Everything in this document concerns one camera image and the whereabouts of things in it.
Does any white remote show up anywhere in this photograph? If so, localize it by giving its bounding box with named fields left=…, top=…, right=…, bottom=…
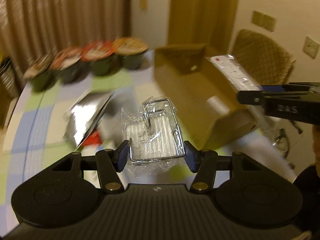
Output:
left=210, top=54, right=260, bottom=91

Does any red candy packet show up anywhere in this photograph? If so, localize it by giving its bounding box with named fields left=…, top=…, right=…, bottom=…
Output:
left=81, top=129, right=103, bottom=147

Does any silver foil pouch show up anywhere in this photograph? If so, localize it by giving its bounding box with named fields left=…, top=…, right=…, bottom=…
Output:
left=65, top=90, right=115, bottom=149

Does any wire rack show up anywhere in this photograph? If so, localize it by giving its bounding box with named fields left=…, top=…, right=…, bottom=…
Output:
left=121, top=97, right=185, bottom=177

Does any person's right hand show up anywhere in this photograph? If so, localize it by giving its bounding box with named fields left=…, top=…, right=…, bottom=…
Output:
left=312, top=125, right=320, bottom=156

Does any quilted chair back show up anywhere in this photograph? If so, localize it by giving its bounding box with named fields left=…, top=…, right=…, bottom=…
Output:
left=231, top=29, right=296, bottom=85

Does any brown cardboard box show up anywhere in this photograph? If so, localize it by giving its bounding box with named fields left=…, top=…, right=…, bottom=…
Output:
left=155, top=43, right=257, bottom=150

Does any checkered tablecloth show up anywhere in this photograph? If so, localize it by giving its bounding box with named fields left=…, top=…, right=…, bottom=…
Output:
left=1, top=50, right=297, bottom=237

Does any wooden door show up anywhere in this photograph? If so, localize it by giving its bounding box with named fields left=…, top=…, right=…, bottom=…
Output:
left=167, top=0, right=239, bottom=53

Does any dark lid noodle bowl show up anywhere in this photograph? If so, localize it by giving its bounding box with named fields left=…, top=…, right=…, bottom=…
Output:
left=23, top=54, right=54, bottom=92

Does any brown red lid noodle bowl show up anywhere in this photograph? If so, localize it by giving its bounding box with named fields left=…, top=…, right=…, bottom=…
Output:
left=49, top=47, right=82, bottom=84

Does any orange lid noodle bowl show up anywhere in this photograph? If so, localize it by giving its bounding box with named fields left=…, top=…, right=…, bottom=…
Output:
left=112, top=37, right=149, bottom=70

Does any beige curtain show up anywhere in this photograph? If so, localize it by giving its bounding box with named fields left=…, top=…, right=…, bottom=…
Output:
left=0, top=0, right=132, bottom=68

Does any single wall switch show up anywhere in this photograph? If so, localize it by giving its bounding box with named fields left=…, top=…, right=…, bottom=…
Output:
left=302, top=36, right=319, bottom=59

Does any double wall socket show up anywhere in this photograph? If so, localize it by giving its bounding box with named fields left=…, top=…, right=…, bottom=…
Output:
left=251, top=10, right=276, bottom=32

